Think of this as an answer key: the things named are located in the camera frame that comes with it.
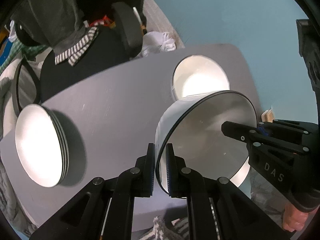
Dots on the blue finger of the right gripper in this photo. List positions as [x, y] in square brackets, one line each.
[262, 131]
[238, 132]

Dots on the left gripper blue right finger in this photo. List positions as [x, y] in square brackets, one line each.
[170, 166]

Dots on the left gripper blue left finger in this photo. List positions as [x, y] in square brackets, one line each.
[150, 166]

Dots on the white ribbed bowl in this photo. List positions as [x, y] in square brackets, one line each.
[241, 174]
[193, 126]
[198, 75]

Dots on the white plate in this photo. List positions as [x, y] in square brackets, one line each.
[38, 147]
[63, 143]

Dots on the person right hand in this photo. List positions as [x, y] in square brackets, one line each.
[293, 219]

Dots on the grey plastic bag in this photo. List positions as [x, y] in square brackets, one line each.
[266, 196]

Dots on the striped grey white fabric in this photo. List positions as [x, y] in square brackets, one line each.
[179, 229]

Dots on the white tied plastic bag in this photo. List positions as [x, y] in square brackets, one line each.
[156, 42]

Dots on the grey quilted duvet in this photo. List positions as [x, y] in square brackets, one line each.
[10, 206]

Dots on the black office chair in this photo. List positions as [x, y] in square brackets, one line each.
[127, 23]

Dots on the green checkered tablecloth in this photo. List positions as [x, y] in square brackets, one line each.
[27, 52]

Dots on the grey hooded garment on chair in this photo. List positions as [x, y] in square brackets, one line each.
[53, 23]

